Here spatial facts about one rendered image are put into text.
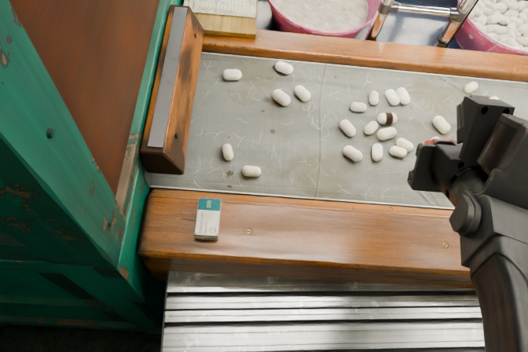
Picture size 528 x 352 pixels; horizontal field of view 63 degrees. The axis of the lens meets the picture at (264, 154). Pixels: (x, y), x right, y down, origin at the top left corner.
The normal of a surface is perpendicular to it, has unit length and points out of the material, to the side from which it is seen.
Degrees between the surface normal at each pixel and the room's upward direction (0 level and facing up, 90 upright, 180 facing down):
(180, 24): 0
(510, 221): 19
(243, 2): 0
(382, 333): 0
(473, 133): 51
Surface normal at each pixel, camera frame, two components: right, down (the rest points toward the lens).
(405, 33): 0.09, -0.47
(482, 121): 0.01, 0.38
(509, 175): -0.20, 0.31
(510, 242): 0.20, -0.71
